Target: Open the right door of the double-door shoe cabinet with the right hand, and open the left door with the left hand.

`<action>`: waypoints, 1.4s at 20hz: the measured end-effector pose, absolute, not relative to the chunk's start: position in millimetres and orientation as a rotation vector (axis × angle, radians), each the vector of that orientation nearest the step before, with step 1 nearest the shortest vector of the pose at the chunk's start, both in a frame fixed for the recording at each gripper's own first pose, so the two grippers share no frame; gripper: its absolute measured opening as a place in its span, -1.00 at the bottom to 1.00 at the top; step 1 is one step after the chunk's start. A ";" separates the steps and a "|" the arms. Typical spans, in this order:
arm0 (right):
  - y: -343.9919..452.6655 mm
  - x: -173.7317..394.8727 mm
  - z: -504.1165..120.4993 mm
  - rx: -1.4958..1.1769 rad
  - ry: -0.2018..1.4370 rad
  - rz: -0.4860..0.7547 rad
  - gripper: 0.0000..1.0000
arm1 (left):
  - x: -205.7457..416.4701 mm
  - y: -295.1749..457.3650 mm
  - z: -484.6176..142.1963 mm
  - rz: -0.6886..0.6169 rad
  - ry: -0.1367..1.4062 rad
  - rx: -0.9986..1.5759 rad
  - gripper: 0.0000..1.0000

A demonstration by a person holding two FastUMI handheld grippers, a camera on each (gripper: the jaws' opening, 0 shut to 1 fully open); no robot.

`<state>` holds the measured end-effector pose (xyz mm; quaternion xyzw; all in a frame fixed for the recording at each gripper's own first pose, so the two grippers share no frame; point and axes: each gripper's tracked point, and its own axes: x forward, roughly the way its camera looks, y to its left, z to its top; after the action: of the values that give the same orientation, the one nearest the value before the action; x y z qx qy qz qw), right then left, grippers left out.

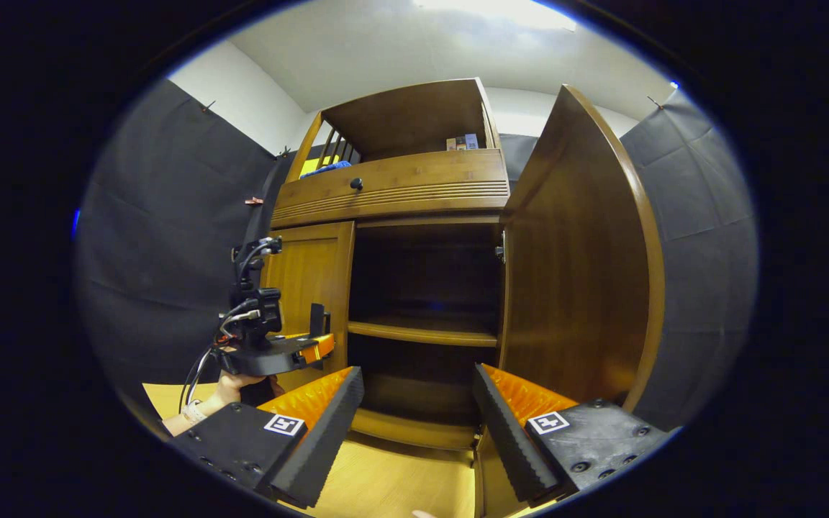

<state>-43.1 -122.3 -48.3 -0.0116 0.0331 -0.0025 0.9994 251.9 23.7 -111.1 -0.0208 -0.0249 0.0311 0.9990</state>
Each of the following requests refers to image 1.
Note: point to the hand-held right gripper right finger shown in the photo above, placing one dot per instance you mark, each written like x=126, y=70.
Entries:
x=512, y=446

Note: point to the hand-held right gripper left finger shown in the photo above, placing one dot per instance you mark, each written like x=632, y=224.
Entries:
x=317, y=446

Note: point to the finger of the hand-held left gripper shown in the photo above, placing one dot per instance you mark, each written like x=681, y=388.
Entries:
x=314, y=349

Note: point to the wooden shoe cabinet door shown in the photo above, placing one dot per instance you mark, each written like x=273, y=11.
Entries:
x=314, y=266
x=580, y=273

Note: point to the wooden double-door shoe cabinet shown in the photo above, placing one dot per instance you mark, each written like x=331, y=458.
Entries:
x=414, y=115

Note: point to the metal door hinge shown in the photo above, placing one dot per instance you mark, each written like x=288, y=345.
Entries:
x=501, y=250

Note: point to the white wristband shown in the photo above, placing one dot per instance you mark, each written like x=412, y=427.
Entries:
x=195, y=412

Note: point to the wooden inner shelf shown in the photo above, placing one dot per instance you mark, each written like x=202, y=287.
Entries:
x=422, y=332

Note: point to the blue cloth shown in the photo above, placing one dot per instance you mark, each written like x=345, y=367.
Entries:
x=324, y=169

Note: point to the wooden drawer with black knob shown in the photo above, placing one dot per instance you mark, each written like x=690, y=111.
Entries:
x=422, y=180

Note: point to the pale blue book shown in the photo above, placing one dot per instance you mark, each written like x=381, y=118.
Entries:
x=471, y=141

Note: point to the ceiling light panel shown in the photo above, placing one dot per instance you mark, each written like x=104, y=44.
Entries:
x=501, y=11

